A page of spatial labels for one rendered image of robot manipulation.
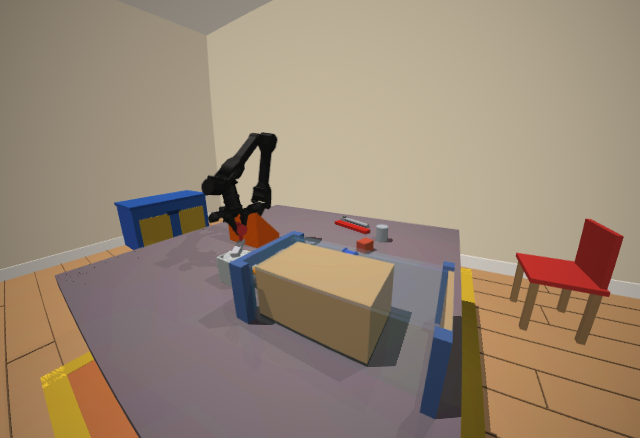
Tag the grey crank handle with dark red knob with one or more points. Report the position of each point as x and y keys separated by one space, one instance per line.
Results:
x=241 y=230

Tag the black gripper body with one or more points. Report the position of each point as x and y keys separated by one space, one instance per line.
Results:
x=233 y=207

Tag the light grey cylinder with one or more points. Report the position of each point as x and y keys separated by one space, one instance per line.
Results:
x=382 y=233

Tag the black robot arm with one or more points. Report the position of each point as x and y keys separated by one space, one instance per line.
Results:
x=224 y=180

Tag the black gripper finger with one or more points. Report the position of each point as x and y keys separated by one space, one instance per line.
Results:
x=244 y=219
x=231 y=222

